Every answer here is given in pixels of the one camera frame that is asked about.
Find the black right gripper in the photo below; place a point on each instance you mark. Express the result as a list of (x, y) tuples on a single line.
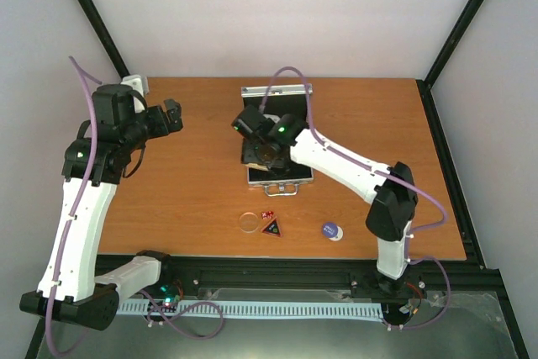
[(277, 163)]

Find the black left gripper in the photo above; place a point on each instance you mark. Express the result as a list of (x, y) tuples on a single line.
[(175, 115)]

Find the red dice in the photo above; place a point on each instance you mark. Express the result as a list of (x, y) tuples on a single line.
[(267, 215)]

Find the purple round blind button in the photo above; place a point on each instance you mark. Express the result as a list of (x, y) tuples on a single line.
[(324, 226)]

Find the white round button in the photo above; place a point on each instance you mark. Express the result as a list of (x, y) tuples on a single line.
[(339, 235)]

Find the blue gold card deck box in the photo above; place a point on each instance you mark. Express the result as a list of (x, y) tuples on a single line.
[(255, 164)]

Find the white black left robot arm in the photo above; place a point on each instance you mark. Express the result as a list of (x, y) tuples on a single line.
[(70, 291)]

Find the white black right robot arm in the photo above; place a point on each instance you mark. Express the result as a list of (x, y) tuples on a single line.
[(387, 189)]

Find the aluminium poker case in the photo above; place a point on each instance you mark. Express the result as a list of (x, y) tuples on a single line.
[(274, 103)]

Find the clear round dealer button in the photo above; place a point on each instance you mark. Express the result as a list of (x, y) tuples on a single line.
[(249, 222)]

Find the red black triangular chip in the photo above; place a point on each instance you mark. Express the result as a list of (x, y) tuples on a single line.
[(272, 227)]

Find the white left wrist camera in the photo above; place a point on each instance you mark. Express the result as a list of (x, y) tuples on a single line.
[(138, 82)]

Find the light blue cable duct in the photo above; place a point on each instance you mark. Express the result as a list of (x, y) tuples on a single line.
[(277, 310)]

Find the black aluminium frame rail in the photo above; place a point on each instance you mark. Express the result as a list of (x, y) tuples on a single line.
[(359, 278)]

